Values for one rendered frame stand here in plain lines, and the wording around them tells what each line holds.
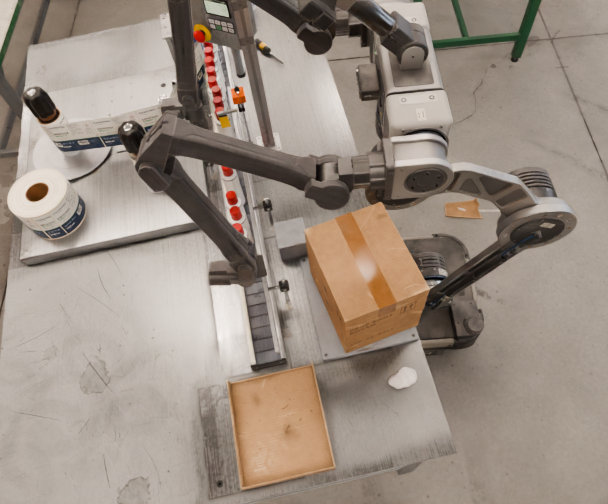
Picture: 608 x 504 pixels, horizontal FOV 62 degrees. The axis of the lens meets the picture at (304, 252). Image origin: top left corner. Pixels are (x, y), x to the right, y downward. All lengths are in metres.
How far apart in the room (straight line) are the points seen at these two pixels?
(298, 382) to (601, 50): 3.02
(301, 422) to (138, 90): 1.48
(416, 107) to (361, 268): 0.46
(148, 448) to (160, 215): 0.77
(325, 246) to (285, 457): 0.60
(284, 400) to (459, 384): 1.11
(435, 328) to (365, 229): 0.94
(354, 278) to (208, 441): 0.64
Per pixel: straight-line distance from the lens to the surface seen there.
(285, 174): 1.10
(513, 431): 2.49
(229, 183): 1.69
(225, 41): 1.70
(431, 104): 1.17
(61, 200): 1.87
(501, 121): 3.30
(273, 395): 1.57
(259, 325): 1.59
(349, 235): 1.43
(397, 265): 1.39
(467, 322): 2.22
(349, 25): 1.45
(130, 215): 1.91
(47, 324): 1.90
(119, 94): 2.33
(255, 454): 1.55
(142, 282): 1.82
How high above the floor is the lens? 2.35
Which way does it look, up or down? 61 degrees down
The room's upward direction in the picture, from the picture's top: 9 degrees counter-clockwise
